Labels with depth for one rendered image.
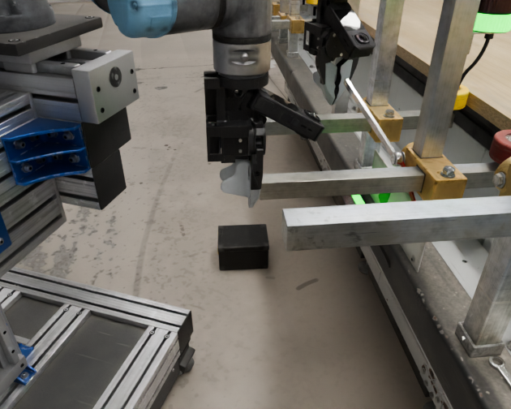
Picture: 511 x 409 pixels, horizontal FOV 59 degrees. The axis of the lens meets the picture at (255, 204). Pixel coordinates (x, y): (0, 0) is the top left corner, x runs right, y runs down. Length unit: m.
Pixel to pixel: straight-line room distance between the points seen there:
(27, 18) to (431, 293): 0.78
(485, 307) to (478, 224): 0.19
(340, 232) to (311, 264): 1.44
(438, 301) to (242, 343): 0.92
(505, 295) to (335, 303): 1.13
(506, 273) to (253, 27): 0.42
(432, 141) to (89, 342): 1.02
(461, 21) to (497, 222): 0.32
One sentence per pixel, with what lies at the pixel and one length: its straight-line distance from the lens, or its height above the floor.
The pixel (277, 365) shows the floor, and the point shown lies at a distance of 1.51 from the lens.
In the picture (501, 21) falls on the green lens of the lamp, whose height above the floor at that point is 1.08.
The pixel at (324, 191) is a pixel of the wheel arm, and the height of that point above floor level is 0.84.
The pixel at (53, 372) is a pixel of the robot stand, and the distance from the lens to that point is 1.34.
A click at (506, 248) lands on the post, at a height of 0.88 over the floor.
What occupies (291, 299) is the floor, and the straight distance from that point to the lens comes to 1.71.
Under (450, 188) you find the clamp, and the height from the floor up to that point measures 0.86.
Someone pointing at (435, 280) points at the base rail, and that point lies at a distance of 0.80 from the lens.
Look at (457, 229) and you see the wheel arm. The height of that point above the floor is 0.95.
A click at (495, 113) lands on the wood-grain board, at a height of 0.89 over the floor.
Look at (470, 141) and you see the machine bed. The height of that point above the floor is 0.79.
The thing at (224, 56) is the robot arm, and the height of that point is 1.05.
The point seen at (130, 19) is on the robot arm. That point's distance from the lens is 0.51.
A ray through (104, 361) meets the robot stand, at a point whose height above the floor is 0.21.
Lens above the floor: 1.20
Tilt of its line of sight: 33 degrees down
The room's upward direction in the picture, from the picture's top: straight up
